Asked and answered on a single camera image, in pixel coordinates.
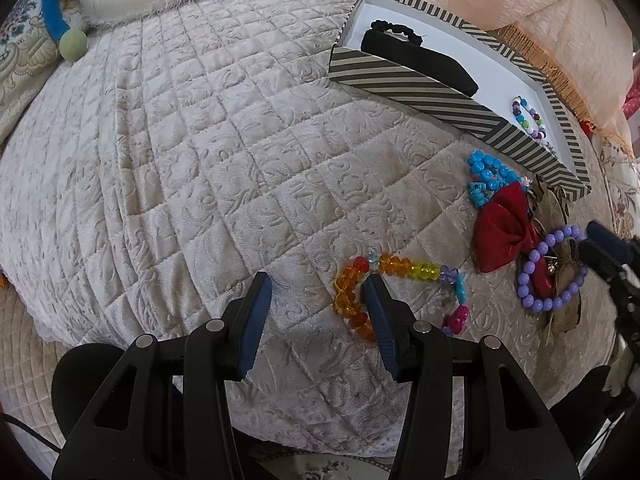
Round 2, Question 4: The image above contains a striped cardboard box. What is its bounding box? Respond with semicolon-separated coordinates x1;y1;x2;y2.
327;0;593;201

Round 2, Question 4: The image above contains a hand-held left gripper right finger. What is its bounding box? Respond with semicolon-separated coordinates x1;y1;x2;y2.
361;274;581;480

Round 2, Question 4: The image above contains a small multicolour bead bracelet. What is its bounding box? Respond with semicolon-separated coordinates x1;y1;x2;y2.
511;95;548;142

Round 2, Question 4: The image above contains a floral patterned rug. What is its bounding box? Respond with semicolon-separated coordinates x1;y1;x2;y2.
260;452;396;480

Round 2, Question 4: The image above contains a purple bead bracelet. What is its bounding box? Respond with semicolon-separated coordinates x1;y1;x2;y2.
516;225;590;314

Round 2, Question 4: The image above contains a blue bead bracelet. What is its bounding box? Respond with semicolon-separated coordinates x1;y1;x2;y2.
467;150;523;211

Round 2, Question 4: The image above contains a peach fringed blanket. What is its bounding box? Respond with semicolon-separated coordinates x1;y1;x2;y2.
350;0;636;136

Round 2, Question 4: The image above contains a thin black cable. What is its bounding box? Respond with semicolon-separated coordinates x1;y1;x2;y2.
0;412;61;453

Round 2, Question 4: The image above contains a bronze leaf hair bow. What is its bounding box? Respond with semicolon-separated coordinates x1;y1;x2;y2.
530;177;588;346

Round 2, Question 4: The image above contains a blue and green plush toy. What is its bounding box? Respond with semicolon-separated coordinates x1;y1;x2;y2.
41;0;88;61

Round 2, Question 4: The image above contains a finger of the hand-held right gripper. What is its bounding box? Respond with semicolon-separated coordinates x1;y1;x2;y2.
586;220;640;265
577;239;640;306

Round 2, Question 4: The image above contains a red fabric hair bow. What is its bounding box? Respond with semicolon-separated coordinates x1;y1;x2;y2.
474;181;557;301

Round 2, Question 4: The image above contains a floral beige cushion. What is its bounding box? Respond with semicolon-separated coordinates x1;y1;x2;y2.
0;0;91;146

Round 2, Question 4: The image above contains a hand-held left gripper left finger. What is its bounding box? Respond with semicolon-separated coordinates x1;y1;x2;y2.
51;271;274;480

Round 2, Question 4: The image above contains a beige quilted seat cover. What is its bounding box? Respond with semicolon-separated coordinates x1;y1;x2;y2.
0;285;66;441

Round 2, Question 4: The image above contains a floral embroidered pillow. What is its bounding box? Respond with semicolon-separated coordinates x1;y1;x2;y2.
590;130;640;241

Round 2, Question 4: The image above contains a pink dotted garment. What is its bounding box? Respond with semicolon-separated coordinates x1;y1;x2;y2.
622;50;640;122

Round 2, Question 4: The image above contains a cream quilted sofa cover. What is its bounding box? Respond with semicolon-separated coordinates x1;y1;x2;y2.
0;0;621;461

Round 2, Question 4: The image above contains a black fabric headband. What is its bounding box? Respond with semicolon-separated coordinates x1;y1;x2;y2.
361;30;480;97

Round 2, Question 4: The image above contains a rainbow crystal bead bracelet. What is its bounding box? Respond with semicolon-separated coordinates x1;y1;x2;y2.
332;249;472;343

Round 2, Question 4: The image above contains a black hair scrunchie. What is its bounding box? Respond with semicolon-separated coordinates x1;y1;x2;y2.
371;19;426;46

